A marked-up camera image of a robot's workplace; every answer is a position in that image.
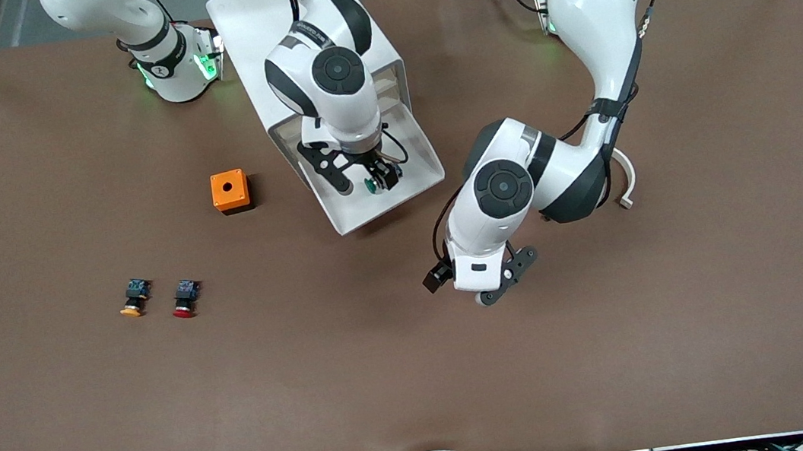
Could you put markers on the green push button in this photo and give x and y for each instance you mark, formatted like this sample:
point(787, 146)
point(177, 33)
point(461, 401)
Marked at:
point(370, 184)

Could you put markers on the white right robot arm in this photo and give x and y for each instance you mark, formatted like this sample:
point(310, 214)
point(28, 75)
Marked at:
point(337, 72)

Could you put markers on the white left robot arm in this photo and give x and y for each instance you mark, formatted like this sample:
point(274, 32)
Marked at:
point(604, 1)

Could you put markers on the white drawer cabinet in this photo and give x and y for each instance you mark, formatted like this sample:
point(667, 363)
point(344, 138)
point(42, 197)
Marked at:
point(247, 60)

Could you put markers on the red mushroom push button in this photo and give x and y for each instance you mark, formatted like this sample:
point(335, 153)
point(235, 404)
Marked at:
point(185, 294)

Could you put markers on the yellow mushroom push button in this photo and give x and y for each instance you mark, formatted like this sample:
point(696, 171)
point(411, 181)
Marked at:
point(135, 298)

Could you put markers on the brown paper table cover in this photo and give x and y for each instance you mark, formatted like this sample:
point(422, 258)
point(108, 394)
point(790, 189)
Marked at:
point(419, 369)

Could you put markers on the white semicircular plastic clamp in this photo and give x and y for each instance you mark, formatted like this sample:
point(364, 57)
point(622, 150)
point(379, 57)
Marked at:
point(631, 178)

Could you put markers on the orange button enclosure box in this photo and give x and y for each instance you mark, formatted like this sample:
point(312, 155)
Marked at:
point(228, 189)

